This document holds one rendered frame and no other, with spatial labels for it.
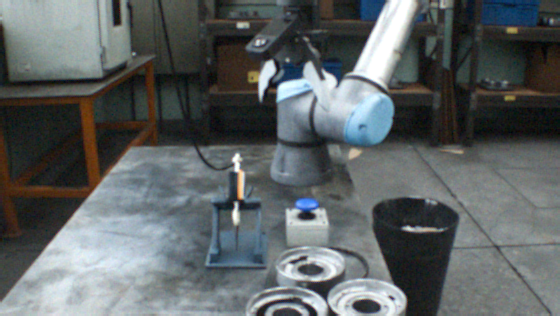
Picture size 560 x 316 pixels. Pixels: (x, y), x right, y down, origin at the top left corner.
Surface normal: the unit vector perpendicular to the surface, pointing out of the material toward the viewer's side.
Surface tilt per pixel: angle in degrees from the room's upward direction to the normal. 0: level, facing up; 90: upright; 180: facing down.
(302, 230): 90
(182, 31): 90
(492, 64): 90
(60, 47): 90
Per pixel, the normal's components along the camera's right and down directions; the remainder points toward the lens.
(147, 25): 0.01, 0.31
